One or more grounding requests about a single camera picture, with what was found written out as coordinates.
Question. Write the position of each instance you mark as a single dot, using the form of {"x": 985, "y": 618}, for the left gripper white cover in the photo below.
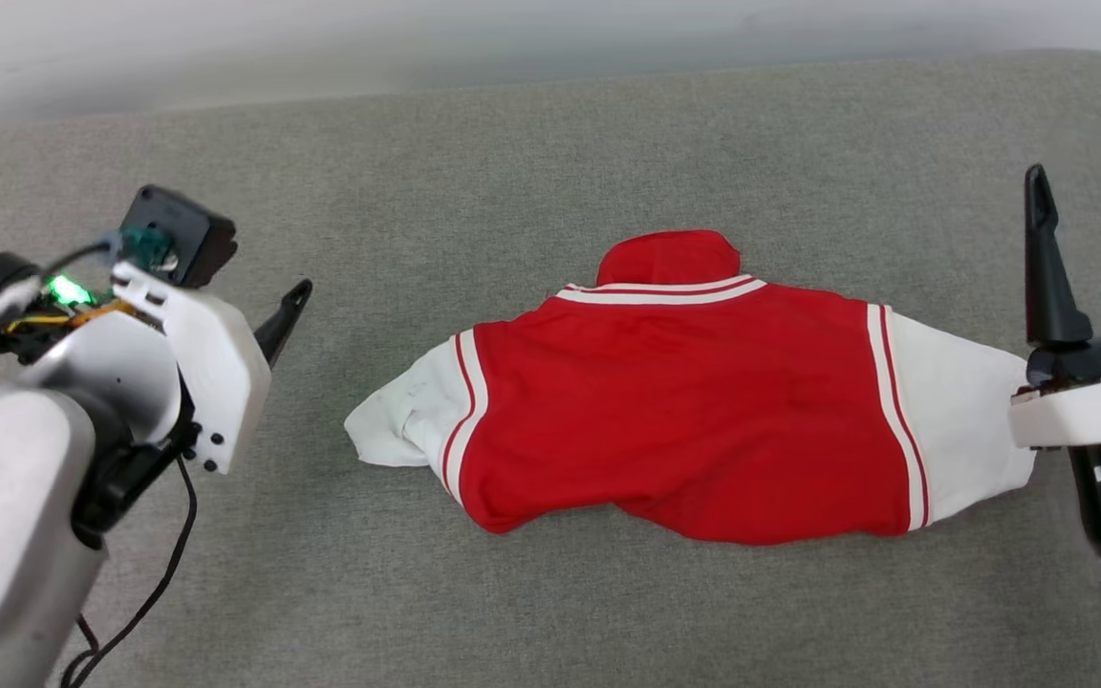
{"x": 216, "y": 382}

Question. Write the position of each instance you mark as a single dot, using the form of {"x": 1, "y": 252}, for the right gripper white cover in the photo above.
{"x": 1095, "y": 401}

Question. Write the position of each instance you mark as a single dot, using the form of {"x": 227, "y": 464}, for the red and white jacket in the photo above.
{"x": 684, "y": 420}

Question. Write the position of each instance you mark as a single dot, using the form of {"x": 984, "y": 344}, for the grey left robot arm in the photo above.
{"x": 15, "y": 516}

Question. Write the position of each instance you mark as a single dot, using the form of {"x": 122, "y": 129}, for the grey fabric sofa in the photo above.
{"x": 608, "y": 621}

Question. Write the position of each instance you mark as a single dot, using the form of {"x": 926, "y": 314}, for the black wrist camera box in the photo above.
{"x": 192, "y": 229}

